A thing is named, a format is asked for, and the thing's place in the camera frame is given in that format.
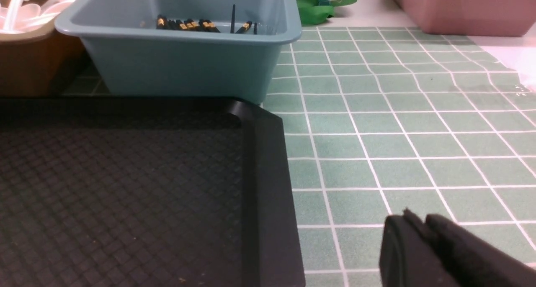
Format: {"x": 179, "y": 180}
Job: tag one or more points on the pink plastic bin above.
{"x": 494, "y": 18}

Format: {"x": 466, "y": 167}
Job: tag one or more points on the blue chopstick bin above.
{"x": 135, "y": 59}

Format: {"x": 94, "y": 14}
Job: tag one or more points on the pile of white spoons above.
{"x": 20, "y": 16}

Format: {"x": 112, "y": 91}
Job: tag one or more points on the bundle of black chopsticks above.
{"x": 205, "y": 25}

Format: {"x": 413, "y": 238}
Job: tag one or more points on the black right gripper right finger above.
{"x": 472, "y": 261}

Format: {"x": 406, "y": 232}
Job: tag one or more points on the olive brown spoon bin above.
{"x": 43, "y": 62}

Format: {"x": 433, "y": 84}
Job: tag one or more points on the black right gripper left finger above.
{"x": 406, "y": 257}

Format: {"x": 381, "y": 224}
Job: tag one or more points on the black plastic serving tray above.
{"x": 145, "y": 192}

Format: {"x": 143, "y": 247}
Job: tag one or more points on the green cloth backdrop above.
{"x": 316, "y": 12}

